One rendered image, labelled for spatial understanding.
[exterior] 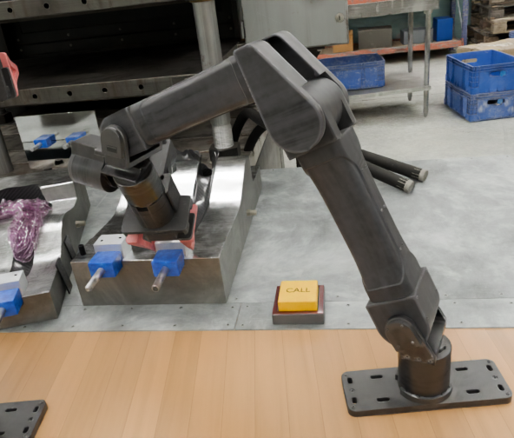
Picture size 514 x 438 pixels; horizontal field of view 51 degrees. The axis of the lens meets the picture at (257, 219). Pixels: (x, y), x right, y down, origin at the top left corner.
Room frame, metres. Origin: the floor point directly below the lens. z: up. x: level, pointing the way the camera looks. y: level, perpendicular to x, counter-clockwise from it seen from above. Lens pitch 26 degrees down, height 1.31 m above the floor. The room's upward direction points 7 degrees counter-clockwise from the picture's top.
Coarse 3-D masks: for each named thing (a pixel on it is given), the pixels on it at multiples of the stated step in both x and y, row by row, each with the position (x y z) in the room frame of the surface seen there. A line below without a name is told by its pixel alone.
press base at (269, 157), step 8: (264, 144) 1.85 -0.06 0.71; (272, 144) 2.05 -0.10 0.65; (264, 152) 1.83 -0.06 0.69; (272, 152) 2.03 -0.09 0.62; (264, 160) 1.81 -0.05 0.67; (272, 160) 2.01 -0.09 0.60; (280, 160) 2.28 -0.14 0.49; (264, 168) 1.79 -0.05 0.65; (272, 168) 1.99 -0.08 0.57; (280, 168) 2.26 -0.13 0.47
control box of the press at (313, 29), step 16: (256, 0) 1.61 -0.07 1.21; (272, 0) 1.60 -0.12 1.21; (288, 0) 1.60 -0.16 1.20; (304, 0) 1.59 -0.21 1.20; (320, 0) 1.58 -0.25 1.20; (336, 0) 1.57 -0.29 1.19; (256, 16) 1.61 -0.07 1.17; (272, 16) 1.60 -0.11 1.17; (288, 16) 1.60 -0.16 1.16; (304, 16) 1.59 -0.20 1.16; (320, 16) 1.58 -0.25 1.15; (336, 16) 1.57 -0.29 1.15; (256, 32) 1.61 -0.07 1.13; (272, 32) 1.61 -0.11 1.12; (304, 32) 1.59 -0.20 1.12; (320, 32) 1.58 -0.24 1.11; (336, 32) 1.57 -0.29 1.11; (320, 48) 1.60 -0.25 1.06
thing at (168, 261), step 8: (160, 248) 0.78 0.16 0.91; (168, 248) 0.78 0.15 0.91; (176, 248) 0.77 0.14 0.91; (184, 248) 0.77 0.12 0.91; (160, 256) 0.75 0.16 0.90; (168, 256) 0.75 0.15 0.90; (176, 256) 0.75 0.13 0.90; (184, 256) 0.77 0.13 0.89; (152, 264) 0.74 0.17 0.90; (160, 264) 0.74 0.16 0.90; (168, 264) 0.74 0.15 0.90; (176, 264) 0.73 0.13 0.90; (184, 264) 0.77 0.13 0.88; (160, 272) 0.72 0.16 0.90; (168, 272) 0.74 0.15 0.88; (176, 272) 0.73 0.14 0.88; (160, 280) 0.70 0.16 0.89; (152, 288) 0.68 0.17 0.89
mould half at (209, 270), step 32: (192, 160) 1.13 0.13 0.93; (224, 160) 1.10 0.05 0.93; (192, 192) 1.02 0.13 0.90; (224, 192) 1.00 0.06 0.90; (256, 192) 1.16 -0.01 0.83; (224, 224) 0.88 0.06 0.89; (128, 256) 0.79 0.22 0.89; (192, 256) 0.77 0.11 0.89; (224, 256) 0.79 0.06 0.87; (96, 288) 0.79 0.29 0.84; (128, 288) 0.78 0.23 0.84; (160, 288) 0.77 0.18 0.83; (192, 288) 0.76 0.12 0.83; (224, 288) 0.76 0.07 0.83
